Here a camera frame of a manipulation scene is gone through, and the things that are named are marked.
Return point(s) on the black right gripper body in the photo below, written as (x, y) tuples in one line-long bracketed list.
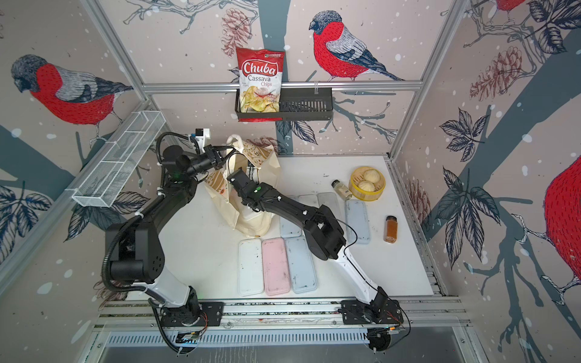
[(259, 185)]

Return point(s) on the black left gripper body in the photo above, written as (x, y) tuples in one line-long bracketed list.
[(207, 162)]

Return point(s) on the light blue pencil case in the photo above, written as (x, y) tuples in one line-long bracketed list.
[(289, 229)]

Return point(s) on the cream pencil case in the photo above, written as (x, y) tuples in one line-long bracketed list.
[(331, 200)]

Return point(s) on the pink pencil case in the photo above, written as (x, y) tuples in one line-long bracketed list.
[(275, 267)]

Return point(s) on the white pencil case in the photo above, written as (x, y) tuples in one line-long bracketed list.
[(309, 200), (250, 267)]

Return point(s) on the grey pencil case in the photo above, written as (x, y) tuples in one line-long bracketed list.
[(358, 222)]

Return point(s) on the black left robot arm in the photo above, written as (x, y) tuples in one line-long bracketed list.
[(134, 260)]

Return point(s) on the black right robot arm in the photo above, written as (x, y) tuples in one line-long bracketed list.
[(326, 240)]

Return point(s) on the red Chuba cassava chips bag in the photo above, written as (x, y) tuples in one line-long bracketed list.
[(260, 80)]

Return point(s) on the glass spice jar black lid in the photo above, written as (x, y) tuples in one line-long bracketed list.
[(342, 190)]

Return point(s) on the steamed bun lower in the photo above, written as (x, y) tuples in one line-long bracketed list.
[(367, 186)]

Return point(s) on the steamed bun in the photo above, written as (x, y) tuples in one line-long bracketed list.
[(372, 175), (367, 186)]

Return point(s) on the yellow bamboo steamer basket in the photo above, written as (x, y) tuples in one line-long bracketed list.
[(357, 177)]

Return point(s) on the steamed bun upper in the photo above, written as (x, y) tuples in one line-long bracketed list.
[(372, 175)]

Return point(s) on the orange sauce bottle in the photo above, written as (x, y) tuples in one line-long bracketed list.
[(390, 229)]

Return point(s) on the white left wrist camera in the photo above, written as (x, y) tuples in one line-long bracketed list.
[(202, 137)]

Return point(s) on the black wall-mounted basket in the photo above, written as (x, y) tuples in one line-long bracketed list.
[(295, 105)]

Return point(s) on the white wire mesh shelf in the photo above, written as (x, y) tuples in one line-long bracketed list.
[(108, 178)]

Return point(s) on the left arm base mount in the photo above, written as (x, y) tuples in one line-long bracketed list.
[(193, 314)]

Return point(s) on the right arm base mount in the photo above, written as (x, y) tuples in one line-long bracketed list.
[(354, 312)]

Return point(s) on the aluminium front rail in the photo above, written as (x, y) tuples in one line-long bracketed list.
[(238, 314)]

